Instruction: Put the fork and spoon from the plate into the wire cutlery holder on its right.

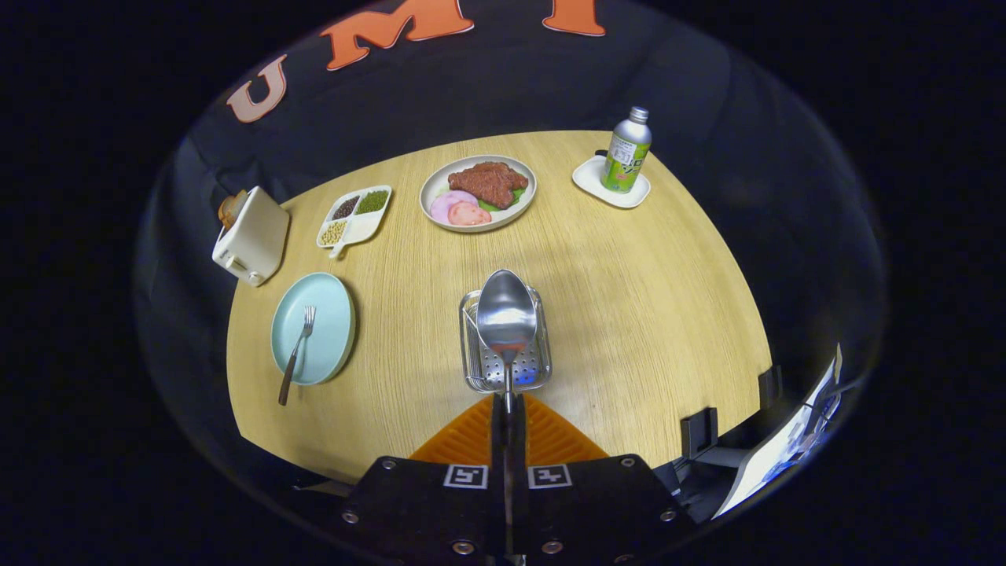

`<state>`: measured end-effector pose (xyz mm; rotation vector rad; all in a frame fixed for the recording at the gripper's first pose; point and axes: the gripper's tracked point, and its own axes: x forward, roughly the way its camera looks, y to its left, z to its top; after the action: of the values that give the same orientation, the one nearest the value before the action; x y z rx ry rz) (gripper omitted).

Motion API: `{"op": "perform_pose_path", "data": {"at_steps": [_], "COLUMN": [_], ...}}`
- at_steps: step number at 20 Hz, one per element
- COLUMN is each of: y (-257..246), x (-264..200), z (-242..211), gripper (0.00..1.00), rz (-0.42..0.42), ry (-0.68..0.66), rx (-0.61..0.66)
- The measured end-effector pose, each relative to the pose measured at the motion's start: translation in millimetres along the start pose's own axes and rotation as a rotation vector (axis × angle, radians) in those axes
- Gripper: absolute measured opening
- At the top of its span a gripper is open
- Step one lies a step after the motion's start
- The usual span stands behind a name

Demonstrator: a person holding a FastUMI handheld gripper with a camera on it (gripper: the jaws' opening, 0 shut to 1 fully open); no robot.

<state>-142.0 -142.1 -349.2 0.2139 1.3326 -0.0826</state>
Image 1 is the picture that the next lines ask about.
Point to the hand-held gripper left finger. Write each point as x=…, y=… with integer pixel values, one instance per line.
x=497, y=440

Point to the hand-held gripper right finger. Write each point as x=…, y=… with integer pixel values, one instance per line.
x=520, y=440

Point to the light blue plate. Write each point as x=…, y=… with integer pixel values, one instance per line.
x=322, y=346

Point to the salmon pink ham slice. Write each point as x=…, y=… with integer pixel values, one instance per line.
x=469, y=215

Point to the pale pink ham slice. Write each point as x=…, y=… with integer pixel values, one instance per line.
x=444, y=203

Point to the white divided snack tray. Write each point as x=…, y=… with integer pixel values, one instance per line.
x=365, y=228

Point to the white printed sheet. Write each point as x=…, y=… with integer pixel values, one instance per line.
x=774, y=456

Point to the brown meat slices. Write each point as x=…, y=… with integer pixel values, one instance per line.
x=487, y=185

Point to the beige plate with food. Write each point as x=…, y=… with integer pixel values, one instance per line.
x=440, y=185

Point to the pile of yellow beans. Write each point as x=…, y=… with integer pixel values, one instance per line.
x=333, y=233

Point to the pile of green beans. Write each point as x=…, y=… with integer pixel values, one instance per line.
x=372, y=202

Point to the small white square dish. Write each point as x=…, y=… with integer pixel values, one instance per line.
x=589, y=177

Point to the pile of black beans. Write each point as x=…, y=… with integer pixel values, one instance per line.
x=345, y=207

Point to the silver bottle with green label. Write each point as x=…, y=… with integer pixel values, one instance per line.
x=626, y=157

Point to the white toaster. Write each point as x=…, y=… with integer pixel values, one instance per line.
x=255, y=236

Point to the brown bread slice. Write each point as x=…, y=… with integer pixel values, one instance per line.
x=230, y=209

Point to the black table bracket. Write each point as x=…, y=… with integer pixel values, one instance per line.
x=699, y=432
x=770, y=385

